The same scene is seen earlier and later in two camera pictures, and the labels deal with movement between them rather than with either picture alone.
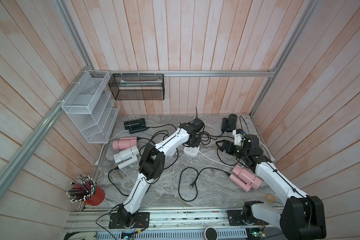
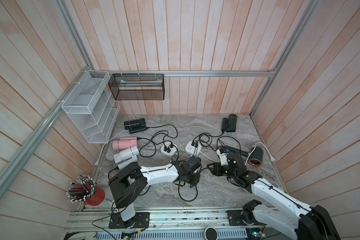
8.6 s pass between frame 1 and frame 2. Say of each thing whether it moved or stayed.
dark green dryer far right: stayed
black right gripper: moved
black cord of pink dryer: stayed
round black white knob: stayed
